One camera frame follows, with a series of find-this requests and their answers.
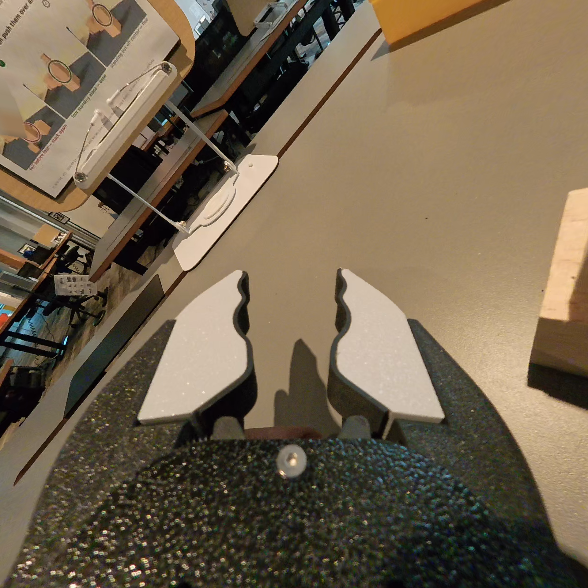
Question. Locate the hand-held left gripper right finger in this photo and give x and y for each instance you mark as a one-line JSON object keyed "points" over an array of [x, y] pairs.
{"points": [[381, 353]]}

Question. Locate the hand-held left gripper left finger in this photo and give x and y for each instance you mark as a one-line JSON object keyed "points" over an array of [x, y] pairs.
{"points": [[197, 349]]}

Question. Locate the pale wooden cube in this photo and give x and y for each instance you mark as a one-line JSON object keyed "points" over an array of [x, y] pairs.
{"points": [[565, 294]]}

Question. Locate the black desk panel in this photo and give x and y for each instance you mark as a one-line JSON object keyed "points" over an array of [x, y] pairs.
{"points": [[115, 340]]}

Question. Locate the white printed paper sheet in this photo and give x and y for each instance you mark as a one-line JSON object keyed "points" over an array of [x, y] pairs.
{"points": [[76, 285]]}

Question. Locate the black office chair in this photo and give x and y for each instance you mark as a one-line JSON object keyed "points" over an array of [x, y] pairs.
{"points": [[73, 262]]}

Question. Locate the grey desk with brown edge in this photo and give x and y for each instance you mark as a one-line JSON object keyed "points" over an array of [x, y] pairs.
{"points": [[133, 211]]}

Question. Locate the white folding stand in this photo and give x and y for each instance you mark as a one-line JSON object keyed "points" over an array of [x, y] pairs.
{"points": [[124, 124]]}

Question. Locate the long grey background desk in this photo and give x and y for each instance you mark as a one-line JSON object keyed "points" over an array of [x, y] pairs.
{"points": [[257, 59]]}

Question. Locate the instruction poster on board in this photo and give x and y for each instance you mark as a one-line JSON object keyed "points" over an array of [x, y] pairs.
{"points": [[183, 50]]}

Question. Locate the yellow box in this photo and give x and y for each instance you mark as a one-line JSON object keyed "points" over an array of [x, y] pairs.
{"points": [[413, 18]]}

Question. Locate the beige divider panel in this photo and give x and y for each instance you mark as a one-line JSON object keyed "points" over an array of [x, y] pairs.
{"points": [[250, 13]]}

